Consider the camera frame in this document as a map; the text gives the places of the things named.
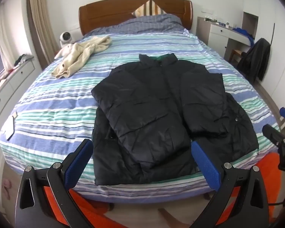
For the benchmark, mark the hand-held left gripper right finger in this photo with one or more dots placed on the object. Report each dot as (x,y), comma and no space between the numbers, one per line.
(205,163)

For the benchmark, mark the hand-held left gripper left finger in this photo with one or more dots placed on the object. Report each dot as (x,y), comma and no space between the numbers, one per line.
(77,161)

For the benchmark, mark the black puffer jacket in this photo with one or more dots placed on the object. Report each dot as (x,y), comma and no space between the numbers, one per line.
(156,111)

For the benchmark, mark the clothes pile on cabinet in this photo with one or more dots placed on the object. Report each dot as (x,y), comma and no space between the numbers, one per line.
(23,59)

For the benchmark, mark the orange cloth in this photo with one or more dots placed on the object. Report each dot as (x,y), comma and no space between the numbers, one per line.
(268,173)

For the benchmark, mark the black coat on chair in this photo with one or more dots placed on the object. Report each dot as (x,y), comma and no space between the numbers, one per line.
(256,59)

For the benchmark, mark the bed with striped sheet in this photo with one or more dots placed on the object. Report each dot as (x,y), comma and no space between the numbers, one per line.
(49,104)

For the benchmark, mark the pink slippers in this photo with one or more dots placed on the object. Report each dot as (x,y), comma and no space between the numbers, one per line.
(7,188)

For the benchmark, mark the white paper sheet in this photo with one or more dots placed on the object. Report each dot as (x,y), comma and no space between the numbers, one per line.
(9,128)

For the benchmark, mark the wooden chair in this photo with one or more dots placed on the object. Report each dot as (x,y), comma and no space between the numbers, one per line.
(236,54)

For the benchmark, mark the blue cloth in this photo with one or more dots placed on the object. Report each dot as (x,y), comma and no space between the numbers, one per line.
(245,34)

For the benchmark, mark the white drawer cabinet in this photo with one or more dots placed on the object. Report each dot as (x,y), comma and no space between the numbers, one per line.
(16,80)

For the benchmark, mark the white desk with drawer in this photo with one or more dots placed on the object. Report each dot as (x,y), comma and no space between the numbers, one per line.
(216,34)

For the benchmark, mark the cream fleece garment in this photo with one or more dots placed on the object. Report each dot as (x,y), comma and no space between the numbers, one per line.
(78,54)

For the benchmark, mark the row of small desk bottles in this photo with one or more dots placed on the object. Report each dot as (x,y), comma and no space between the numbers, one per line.
(216,21)

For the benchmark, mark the white round fan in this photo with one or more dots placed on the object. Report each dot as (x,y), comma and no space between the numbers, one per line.
(66,38)

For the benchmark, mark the white sheer curtain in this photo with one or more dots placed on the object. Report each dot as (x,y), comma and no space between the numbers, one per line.
(4,40)

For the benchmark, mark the beige curtain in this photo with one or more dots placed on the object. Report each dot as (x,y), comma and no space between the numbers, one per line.
(41,23)

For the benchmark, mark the wooden headboard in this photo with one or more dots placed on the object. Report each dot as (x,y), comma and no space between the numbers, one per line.
(104,14)

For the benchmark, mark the grey-blue checked pillow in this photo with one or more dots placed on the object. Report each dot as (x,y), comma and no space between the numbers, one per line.
(152,23)

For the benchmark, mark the striped pillow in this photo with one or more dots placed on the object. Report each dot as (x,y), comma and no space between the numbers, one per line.
(149,9)

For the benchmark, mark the white wall outlet plate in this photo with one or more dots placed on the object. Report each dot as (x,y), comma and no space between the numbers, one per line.
(207,10)

